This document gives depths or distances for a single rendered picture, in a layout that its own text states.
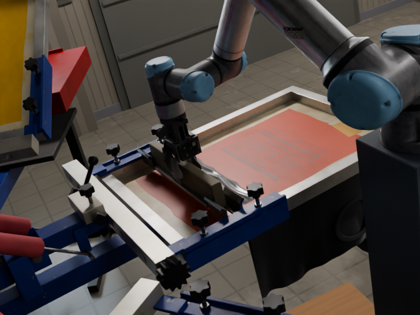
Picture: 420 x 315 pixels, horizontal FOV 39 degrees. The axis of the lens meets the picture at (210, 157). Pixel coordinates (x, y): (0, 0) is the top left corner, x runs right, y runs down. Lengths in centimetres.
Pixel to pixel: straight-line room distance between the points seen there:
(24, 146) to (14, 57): 46
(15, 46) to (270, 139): 97
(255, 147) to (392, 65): 86
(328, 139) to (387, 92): 82
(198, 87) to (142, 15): 361
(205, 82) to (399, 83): 53
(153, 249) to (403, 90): 65
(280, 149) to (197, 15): 346
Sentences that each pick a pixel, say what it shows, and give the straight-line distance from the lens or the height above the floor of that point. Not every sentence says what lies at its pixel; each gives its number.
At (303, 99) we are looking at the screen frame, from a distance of 208.
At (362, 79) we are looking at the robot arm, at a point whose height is 141.
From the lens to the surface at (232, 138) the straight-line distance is 194.
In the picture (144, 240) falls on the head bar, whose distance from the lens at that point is 139.
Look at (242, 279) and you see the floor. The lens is 285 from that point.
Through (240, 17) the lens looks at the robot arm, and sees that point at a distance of 140.
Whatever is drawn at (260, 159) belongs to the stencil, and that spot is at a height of 96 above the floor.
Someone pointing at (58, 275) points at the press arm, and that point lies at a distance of 161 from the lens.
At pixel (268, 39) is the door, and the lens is 555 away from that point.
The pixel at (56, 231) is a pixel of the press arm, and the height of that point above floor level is 104.
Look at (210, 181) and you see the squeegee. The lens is 151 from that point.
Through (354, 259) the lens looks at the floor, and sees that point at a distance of 287.
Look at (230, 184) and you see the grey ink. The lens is 168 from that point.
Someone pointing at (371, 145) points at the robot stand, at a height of 120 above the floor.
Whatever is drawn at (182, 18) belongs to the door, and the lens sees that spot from 513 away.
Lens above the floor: 180
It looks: 27 degrees down
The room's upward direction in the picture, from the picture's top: 14 degrees counter-clockwise
